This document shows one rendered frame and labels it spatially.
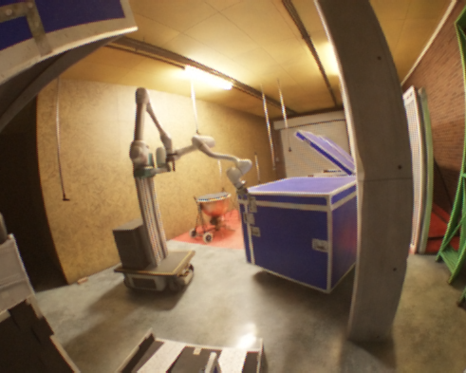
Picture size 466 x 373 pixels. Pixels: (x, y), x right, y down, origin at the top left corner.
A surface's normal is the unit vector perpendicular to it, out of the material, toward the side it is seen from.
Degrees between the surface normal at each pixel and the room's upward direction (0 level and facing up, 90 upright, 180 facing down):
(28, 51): 90
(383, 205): 90
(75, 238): 90
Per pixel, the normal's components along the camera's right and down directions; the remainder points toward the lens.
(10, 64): 0.97, -0.11
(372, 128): -0.52, 0.17
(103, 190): 0.84, -0.06
